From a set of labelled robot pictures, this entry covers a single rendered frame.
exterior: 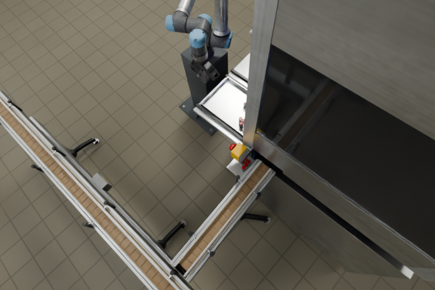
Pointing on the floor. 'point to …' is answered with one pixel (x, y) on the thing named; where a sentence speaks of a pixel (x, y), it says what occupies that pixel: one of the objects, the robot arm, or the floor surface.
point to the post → (261, 43)
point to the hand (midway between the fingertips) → (206, 81)
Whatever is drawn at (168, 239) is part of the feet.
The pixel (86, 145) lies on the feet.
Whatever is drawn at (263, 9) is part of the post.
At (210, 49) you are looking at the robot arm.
